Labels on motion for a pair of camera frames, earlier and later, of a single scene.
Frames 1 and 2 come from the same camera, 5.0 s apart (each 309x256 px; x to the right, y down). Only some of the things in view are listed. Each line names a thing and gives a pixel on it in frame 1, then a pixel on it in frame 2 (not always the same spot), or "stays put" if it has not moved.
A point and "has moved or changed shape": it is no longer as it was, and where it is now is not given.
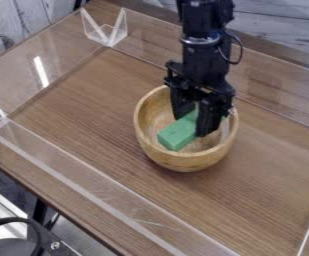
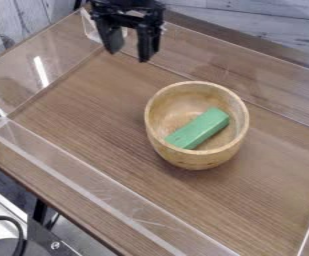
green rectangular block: [182, 131] has moved or changed shape
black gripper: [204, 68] → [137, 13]
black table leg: [41, 211] stays put
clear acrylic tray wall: [212, 171] stays put
